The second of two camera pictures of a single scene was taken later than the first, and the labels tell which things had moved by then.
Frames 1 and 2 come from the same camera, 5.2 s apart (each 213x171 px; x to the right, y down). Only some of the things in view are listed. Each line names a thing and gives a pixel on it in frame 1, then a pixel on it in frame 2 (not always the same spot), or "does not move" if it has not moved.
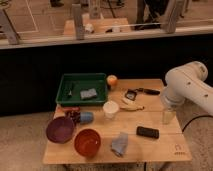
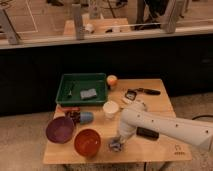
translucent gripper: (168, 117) → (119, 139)
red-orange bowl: (87, 142) does not move
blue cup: (86, 118) does not move
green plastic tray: (83, 89) does not move
